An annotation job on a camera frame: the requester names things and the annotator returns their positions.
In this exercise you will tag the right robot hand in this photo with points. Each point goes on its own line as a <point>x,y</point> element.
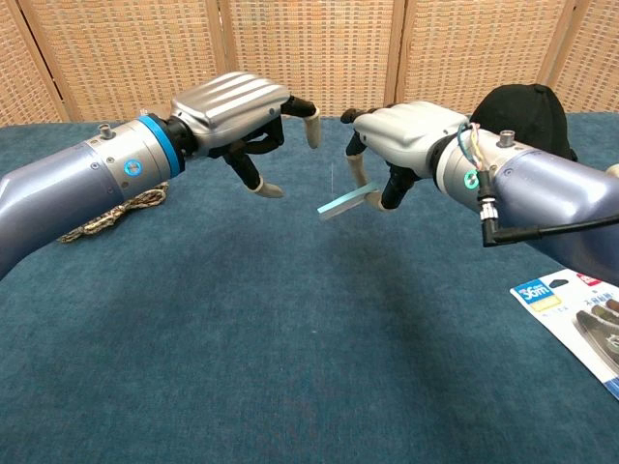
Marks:
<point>406,133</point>

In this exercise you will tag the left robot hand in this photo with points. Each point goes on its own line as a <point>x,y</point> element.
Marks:
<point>232,108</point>

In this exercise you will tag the light blue piece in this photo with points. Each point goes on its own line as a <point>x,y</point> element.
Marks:
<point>345,200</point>

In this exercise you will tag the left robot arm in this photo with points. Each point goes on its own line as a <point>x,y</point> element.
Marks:
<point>63,183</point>

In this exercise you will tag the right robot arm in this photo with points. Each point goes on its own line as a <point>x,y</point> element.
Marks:
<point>556,193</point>

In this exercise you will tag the woven bamboo screen panel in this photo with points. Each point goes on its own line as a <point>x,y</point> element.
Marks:
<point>19,87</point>
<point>595,58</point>
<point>483,48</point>
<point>121,48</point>
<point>314,48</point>

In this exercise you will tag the black baseball cap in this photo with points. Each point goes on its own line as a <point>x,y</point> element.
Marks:
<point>527,116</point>

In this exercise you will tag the blue carpet table mat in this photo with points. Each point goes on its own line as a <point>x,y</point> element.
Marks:
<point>266,338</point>

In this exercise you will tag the correction tape blister pack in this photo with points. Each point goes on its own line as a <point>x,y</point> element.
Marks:
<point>566,314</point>

